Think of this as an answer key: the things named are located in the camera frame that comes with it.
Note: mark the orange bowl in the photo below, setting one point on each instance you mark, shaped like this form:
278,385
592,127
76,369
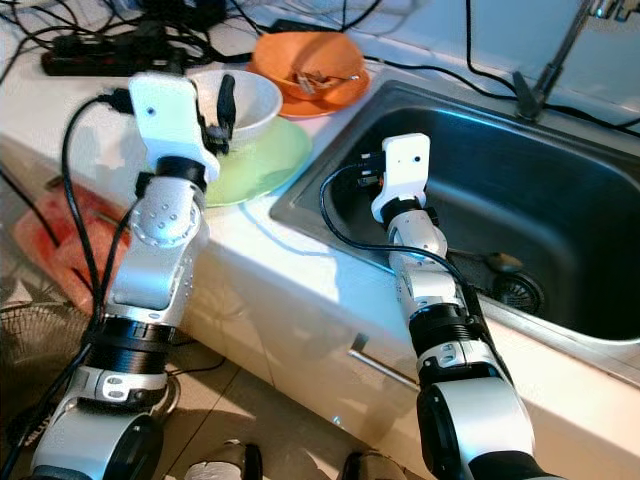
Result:
280,55

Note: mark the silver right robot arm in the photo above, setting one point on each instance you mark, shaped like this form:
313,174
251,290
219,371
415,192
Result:
420,240

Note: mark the steel gooseneck faucet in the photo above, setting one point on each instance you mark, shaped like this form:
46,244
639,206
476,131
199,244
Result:
528,100

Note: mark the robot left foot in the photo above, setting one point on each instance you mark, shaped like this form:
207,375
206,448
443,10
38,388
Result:
225,462

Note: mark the metal cutlery piece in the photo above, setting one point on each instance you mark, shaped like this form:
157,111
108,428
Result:
315,82

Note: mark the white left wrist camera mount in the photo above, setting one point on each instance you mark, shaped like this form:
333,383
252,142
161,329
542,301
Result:
165,120

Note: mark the white bowl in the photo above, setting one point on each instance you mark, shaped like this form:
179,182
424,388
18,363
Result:
260,100

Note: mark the steel kitchen sink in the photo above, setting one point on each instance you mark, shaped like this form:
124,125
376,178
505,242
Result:
540,190

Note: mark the sink drain strainer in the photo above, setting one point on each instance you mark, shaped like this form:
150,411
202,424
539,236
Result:
522,294

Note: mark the red plastic bag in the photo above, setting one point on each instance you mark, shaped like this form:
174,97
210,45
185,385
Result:
60,250

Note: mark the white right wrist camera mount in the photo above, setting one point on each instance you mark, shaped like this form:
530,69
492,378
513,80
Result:
405,165

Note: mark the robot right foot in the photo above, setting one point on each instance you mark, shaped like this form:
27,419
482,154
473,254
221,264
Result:
370,468

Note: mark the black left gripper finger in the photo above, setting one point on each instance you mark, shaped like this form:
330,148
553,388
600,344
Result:
227,98

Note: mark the white kitchen base cabinet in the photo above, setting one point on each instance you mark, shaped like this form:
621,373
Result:
290,330

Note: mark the black power strip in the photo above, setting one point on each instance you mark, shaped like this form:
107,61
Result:
100,58

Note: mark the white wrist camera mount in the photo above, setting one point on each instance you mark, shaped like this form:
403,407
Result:
405,165
165,120

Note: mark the light green plate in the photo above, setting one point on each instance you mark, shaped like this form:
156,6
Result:
275,165

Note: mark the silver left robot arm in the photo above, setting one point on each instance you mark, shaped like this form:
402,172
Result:
170,220

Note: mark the black power adapter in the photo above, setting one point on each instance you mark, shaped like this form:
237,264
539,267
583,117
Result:
180,12

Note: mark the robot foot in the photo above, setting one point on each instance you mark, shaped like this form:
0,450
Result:
225,462
370,468

